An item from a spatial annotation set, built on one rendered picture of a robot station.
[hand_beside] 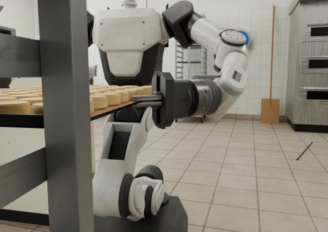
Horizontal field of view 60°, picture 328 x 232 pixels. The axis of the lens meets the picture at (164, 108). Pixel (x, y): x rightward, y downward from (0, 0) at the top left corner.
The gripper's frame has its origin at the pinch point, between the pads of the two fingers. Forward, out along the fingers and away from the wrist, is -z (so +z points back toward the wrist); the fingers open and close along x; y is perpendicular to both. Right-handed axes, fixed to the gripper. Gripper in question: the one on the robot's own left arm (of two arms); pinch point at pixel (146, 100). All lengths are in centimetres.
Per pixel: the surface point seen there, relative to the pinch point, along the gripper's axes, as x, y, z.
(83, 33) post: 8.9, 27.2, -22.2
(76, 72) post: 5.6, 28.3, -23.3
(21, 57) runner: 6.7, 28.0, -27.3
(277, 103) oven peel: -44, -243, 407
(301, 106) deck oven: -39, -176, 365
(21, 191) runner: -3.5, 28.6, -27.9
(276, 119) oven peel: -71, -242, 403
